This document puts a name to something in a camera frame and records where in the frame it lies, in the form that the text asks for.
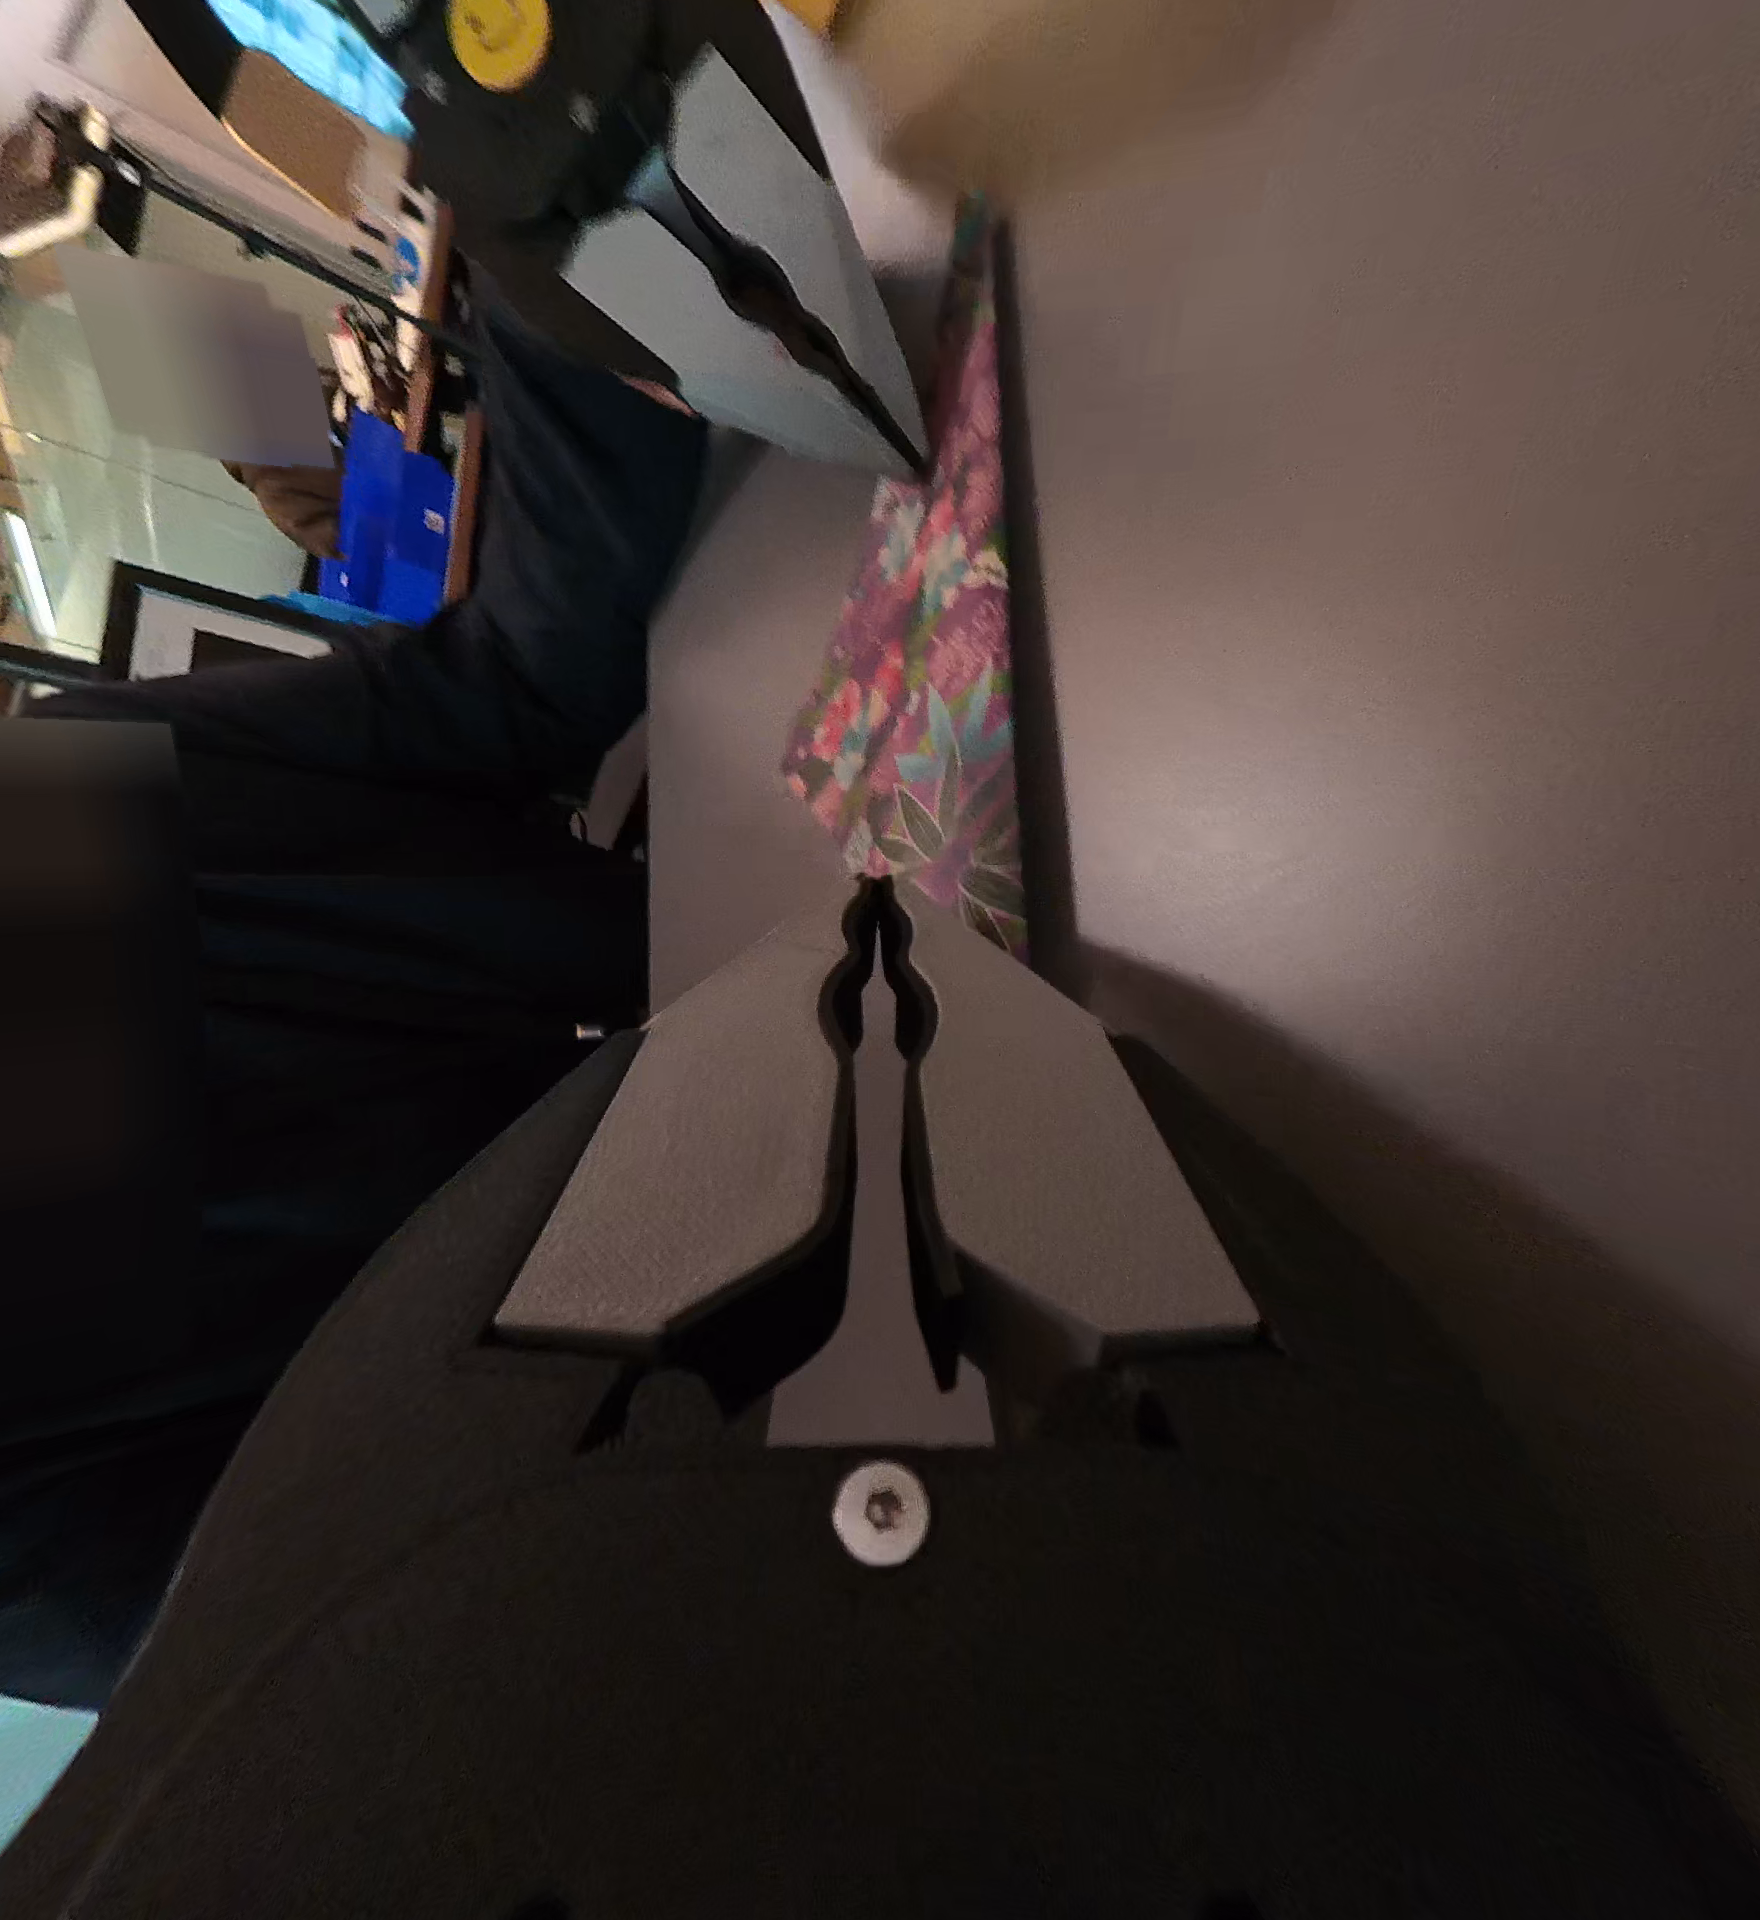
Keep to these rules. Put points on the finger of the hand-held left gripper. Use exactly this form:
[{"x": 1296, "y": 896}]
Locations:
[
  {"x": 792, "y": 210},
  {"x": 686, "y": 324}
]

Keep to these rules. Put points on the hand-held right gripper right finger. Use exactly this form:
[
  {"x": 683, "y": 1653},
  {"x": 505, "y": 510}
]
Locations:
[{"x": 1061, "y": 1185}]

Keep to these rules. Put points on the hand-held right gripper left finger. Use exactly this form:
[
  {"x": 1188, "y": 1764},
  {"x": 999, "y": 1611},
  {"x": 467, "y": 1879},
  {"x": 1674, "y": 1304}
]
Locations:
[{"x": 701, "y": 1171}]

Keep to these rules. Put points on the purple floral origami paper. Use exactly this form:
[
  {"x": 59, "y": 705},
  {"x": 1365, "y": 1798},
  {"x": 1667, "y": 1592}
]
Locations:
[{"x": 940, "y": 631}]

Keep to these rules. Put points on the person's left forearm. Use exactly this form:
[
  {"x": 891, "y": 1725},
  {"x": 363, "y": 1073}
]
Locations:
[{"x": 581, "y": 512}]

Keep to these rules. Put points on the brown cardboard box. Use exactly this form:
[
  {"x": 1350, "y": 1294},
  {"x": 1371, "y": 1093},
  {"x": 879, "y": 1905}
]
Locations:
[{"x": 295, "y": 127}]

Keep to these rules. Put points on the blue screen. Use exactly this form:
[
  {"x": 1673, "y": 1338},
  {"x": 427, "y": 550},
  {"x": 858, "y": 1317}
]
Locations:
[{"x": 311, "y": 53}]

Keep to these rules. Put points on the blue storage bin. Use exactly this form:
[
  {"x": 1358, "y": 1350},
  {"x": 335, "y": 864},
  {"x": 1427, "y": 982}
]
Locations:
[{"x": 393, "y": 526}]

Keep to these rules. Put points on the person's dark clothed body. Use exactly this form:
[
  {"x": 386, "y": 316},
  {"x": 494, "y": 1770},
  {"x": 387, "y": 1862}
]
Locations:
[{"x": 417, "y": 900}]

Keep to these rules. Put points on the black picture frame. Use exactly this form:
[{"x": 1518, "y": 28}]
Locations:
[{"x": 160, "y": 625}]

